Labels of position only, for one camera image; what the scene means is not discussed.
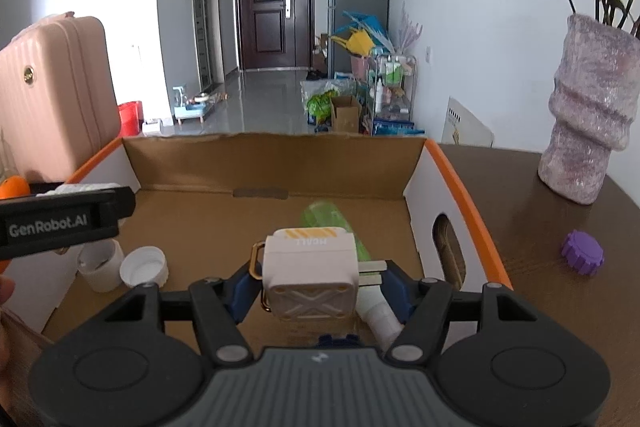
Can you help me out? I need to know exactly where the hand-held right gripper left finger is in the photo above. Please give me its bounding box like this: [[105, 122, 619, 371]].
[[100, 260, 265, 367]]

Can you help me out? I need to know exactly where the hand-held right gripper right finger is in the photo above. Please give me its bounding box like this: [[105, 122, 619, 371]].
[[385, 259, 540, 366]]

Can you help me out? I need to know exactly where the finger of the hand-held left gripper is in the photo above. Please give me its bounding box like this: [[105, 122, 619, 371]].
[[0, 182, 137, 226]]

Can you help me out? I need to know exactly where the white ribbed object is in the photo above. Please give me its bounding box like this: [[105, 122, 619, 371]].
[[36, 183, 121, 198]]

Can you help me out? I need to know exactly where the white plug adapter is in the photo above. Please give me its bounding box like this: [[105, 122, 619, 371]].
[[249, 227, 389, 324]]

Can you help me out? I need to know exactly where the orange-rimmed cardboard box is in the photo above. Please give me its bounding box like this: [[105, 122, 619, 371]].
[[41, 132, 514, 344]]

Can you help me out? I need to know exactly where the orange fruit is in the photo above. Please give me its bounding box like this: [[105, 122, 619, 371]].
[[0, 176, 31, 200]]

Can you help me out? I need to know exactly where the small white jar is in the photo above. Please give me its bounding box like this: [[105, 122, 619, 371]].
[[77, 239, 125, 293]]

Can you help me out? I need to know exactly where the white screw cap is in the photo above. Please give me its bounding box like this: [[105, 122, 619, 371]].
[[119, 246, 170, 288]]

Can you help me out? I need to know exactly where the red bin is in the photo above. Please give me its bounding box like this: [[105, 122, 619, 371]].
[[118, 101, 145, 137]]

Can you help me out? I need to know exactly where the green spray bottle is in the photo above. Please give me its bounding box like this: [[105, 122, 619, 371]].
[[299, 200, 402, 344]]

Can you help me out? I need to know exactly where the pet water feeder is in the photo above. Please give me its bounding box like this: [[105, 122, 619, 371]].
[[172, 84, 227, 126]]

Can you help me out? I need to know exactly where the pink hard-shell suitcase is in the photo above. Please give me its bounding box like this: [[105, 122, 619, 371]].
[[0, 14, 123, 186]]

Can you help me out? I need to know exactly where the blue white carton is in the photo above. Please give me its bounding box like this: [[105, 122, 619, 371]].
[[370, 119, 416, 137]]

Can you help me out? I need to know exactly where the white flat board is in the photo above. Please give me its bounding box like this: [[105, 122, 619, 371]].
[[441, 96, 495, 149]]

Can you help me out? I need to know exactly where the open brown cardboard box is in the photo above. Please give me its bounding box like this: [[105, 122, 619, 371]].
[[330, 95, 364, 134]]

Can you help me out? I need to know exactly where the purple notched cap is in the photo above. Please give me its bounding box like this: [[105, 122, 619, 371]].
[[559, 229, 605, 277]]

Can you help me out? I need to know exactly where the green printed plastic bag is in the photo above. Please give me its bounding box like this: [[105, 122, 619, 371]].
[[301, 79, 351, 126]]

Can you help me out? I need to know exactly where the metal rolling cart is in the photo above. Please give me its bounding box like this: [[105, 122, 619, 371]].
[[366, 54, 417, 130]]

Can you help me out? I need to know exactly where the dark brown entrance door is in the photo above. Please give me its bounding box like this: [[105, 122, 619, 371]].
[[234, 0, 315, 72]]

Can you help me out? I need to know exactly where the pink textured vase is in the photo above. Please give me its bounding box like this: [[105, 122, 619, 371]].
[[537, 13, 640, 206]]

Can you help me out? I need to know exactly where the blue yellow plastic toy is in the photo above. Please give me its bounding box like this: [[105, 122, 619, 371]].
[[330, 10, 389, 58]]

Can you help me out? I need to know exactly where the pale purple dried plant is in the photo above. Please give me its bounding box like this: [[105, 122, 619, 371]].
[[397, 2, 424, 58]]

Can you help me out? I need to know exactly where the interior door frame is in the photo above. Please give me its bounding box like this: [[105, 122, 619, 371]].
[[192, 0, 226, 94]]

